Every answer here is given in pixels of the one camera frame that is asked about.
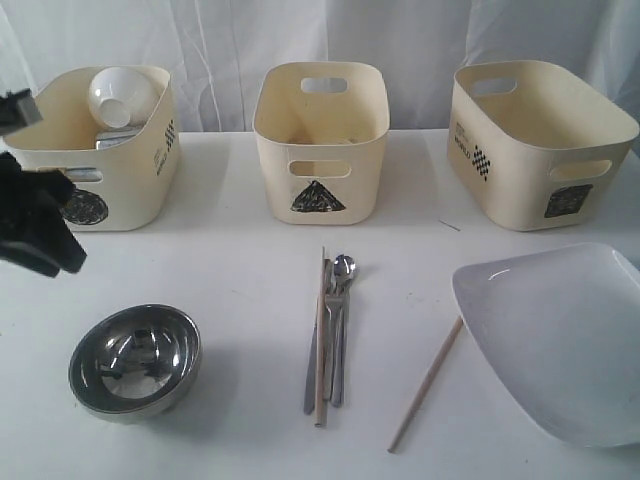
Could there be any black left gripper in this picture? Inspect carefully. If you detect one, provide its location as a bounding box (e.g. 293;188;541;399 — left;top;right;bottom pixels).
0;88;87;278

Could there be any steel mug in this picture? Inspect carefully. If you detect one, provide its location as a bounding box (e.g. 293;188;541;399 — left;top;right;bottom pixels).
95;126;142;150
62;167;103;183

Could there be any white ceramic bowl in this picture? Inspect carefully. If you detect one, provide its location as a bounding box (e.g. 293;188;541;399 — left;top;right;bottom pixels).
87;67;161;130

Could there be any stainless steel bowl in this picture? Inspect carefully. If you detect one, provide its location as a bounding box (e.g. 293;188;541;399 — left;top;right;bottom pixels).
68;304;203;424

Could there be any steel spoon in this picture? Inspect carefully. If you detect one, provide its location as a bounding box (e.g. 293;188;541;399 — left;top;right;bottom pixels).
330;254;356;408

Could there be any steel fork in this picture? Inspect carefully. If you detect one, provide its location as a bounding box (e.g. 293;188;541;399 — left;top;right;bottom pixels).
325;255;356;408

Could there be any steel table knife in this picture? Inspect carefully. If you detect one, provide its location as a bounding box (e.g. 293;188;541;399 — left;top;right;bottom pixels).
303;258;330;415

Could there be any wooden chopstick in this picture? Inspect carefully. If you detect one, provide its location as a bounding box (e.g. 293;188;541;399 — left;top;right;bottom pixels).
387;316;464;454
314;246;326;428

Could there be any cream bin with circle mark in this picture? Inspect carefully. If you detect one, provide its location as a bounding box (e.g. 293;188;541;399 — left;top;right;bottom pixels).
4;66;180;232

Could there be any white curtain backdrop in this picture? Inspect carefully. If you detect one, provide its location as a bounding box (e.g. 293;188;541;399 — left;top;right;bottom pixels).
1;1;639;131

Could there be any cream bin with triangle mark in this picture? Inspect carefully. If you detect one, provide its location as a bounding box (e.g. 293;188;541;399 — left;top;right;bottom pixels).
253;61;390;225

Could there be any cream bin with square mark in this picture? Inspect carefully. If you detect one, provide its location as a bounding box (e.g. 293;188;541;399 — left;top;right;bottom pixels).
447;60;639;231

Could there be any white square plate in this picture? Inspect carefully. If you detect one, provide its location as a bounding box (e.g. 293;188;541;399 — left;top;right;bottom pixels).
451;243;639;448

